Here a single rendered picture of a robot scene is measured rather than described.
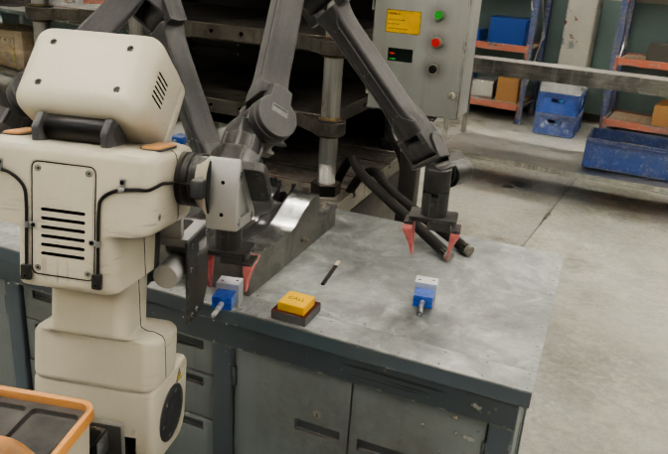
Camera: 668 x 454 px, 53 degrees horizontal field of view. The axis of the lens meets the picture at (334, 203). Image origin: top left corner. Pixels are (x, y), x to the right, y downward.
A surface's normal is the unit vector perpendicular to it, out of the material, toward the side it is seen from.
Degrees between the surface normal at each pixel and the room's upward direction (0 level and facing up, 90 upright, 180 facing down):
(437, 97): 90
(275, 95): 55
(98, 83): 47
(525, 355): 0
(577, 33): 90
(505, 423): 90
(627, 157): 93
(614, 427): 0
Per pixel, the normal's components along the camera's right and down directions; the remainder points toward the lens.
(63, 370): -0.16, 0.19
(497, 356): 0.07, -0.94
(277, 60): 0.60, -0.34
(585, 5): -0.48, 0.27
